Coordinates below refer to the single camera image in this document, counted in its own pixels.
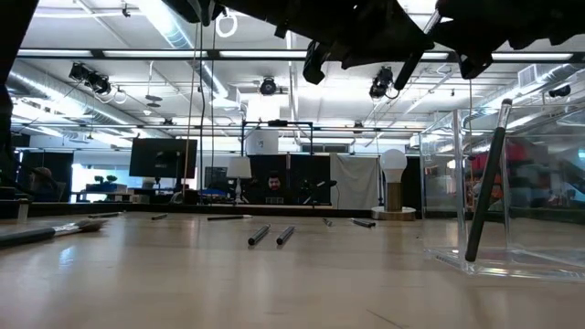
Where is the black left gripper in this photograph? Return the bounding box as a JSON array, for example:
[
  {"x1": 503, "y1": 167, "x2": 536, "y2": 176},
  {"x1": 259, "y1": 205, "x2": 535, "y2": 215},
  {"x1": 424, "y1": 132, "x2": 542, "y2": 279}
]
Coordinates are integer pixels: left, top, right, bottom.
[{"x1": 273, "y1": 0, "x2": 435, "y2": 86}]

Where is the clear acrylic organizer container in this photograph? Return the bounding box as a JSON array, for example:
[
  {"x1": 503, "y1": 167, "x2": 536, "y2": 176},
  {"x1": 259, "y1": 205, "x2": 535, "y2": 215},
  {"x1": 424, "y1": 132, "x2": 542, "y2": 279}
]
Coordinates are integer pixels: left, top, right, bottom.
[{"x1": 418, "y1": 98, "x2": 585, "y2": 281}]

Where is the black ceiling camera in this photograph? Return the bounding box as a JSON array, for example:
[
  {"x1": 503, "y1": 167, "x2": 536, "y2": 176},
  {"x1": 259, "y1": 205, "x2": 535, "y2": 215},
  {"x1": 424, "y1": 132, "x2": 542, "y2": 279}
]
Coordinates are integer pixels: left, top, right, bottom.
[
  {"x1": 259, "y1": 76, "x2": 279, "y2": 97},
  {"x1": 547, "y1": 83, "x2": 572, "y2": 99},
  {"x1": 368, "y1": 65, "x2": 401, "y2": 101}
]

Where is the silver ventilation duct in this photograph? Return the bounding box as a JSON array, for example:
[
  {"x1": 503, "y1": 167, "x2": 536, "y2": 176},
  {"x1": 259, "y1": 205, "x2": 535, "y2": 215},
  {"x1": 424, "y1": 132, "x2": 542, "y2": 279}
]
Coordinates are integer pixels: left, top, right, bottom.
[
  {"x1": 6, "y1": 58, "x2": 138, "y2": 150},
  {"x1": 461, "y1": 62, "x2": 585, "y2": 134},
  {"x1": 134, "y1": 0, "x2": 229, "y2": 109}
]

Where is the white cable loop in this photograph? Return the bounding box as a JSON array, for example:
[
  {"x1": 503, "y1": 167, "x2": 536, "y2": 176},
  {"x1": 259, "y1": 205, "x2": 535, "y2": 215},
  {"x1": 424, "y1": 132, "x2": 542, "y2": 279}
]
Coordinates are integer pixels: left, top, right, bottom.
[{"x1": 214, "y1": 7, "x2": 239, "y2": 39}]

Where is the brown fan makeup brush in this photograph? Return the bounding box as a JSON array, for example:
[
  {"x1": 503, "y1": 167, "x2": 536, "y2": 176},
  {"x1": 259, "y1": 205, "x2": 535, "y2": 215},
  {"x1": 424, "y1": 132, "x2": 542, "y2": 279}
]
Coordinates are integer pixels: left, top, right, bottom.
[{"x1": 0, "y1": 218, "x2": 110, "y2": 249}]

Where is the white box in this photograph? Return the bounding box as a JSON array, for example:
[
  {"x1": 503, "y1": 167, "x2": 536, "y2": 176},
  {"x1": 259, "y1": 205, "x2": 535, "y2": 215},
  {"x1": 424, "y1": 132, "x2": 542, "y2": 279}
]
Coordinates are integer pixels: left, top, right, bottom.
[{"x1": 245, "y1": 130, "x2": 280, "y2": 155}]

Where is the grey hanging cloth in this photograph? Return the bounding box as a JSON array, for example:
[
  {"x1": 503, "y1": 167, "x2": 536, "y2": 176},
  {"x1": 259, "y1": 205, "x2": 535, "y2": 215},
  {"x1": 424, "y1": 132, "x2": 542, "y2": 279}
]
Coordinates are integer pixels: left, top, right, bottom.
[{"x1": 329, "y1": 152, "x2": 381, "y2": 211}]

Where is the ceiling spotlight cluster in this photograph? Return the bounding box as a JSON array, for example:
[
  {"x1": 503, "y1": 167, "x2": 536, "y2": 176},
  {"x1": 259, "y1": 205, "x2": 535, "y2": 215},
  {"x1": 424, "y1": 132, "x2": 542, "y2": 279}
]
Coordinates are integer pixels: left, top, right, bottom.
[{"x1": 68, "y1": 61, "x2": 113, "y2": 96}]

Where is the white table lamp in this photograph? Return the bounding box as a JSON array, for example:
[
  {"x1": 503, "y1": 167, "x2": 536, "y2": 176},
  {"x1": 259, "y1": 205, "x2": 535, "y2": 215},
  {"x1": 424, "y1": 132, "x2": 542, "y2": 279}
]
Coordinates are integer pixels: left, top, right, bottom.
[{"x1": 225, "y1": 155, "x2": 253, "y2": 205}]

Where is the black background frame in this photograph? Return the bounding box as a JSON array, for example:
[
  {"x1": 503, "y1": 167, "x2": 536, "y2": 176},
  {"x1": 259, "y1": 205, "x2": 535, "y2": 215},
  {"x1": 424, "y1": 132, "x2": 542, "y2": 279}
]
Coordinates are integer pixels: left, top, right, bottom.
[{"x1": 240, "y1": 120, "x2": 315, "y2": 207}]

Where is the bulb lamp with wooden base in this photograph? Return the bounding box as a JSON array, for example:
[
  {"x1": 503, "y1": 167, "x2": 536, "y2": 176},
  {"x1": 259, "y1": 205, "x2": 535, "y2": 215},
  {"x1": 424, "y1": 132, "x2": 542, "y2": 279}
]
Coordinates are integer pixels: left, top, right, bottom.
[{"x1": 370, "y1": 148, "x2": 418, "y2": 222}]

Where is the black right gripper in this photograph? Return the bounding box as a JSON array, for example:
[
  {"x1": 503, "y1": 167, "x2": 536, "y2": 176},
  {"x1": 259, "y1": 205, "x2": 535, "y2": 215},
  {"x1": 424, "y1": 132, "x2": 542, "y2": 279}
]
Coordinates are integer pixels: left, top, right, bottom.
[{"x1": 434, "y1": 0, "x2": 549, "y2": 80}]

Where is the black television screen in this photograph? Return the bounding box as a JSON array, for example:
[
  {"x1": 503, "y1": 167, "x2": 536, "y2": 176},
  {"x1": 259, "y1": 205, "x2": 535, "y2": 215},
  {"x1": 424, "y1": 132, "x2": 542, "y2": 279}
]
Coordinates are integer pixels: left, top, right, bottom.
[{"x1": 128, "y1": 137, "x2": 199, "y2": 180}]

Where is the black hanging cable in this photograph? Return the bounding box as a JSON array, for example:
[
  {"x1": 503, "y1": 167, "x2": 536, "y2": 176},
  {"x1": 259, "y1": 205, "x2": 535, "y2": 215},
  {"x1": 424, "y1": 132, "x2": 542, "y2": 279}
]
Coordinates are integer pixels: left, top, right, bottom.
[
  {"x1": 210, "y1": 20, "x2": 217, "y2": 202},
  {"x1": 198, "y1": 22, "x2": 206, "y2": 205}
]

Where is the person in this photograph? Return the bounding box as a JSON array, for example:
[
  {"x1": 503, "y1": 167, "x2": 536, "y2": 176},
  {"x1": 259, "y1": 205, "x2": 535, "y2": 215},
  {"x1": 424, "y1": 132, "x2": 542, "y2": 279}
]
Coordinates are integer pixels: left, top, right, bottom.
[
  {"x1": 25, "y1": 165, "x2": 63, "y2": 203},
  {"x1": 263, "y1": 170, "x2": 287, "y2": 205}
]

